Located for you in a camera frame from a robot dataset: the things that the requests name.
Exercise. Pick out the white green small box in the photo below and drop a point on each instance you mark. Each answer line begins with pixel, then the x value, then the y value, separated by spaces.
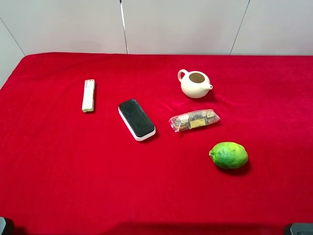
pixel 88 96

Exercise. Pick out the black white board eraser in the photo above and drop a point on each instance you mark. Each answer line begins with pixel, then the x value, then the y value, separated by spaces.
pixel 136 120

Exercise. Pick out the black robot base left corner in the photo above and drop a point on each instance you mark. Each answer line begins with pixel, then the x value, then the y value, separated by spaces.
pixel 6 226

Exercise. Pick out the black robot base right corner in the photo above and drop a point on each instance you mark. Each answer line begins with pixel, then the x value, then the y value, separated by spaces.
pixel 299 229

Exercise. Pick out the metal wall trim strip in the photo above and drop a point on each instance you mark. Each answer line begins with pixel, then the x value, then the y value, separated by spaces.
pixel 124 27

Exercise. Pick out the clear packet of snacks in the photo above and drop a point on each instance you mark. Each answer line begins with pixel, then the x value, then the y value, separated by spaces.
pixel 194 119

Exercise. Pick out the red velvet tablecloth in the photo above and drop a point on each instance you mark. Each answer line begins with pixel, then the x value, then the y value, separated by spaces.
pixel 66 172

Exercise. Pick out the cream ceramic teapot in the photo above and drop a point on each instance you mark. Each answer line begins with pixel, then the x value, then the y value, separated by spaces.
pixel 194 84

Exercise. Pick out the green lime fruit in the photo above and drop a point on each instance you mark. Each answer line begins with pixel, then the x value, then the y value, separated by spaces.
pixel 228 155

